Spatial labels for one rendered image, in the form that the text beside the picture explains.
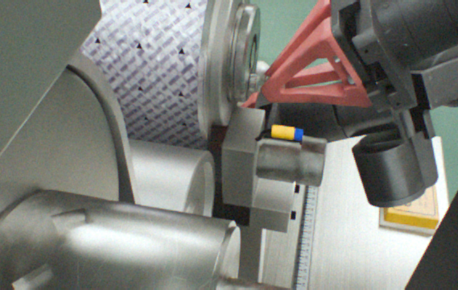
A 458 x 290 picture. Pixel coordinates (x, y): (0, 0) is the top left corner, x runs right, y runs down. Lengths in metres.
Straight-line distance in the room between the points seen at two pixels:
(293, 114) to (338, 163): 0.32
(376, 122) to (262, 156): 0.12
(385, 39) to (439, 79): 0.16
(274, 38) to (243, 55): 2.30
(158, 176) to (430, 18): 0.19
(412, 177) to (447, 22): 0.20
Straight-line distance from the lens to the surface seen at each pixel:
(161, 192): 0.31
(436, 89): 0.47
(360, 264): 0.68
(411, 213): 0.72
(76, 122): 0.17
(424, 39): 0.33
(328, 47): 0.32
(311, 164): 0.38
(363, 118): 0.46
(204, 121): 0.33
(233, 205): 0.42
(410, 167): 0.48
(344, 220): 0.71
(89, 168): 0.18
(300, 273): 0.66
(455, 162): 2.17
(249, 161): 0.37
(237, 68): 0.35
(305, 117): 0.47
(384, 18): 0.32
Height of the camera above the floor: 1.47
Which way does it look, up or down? 46 degrees down
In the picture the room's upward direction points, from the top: straight up
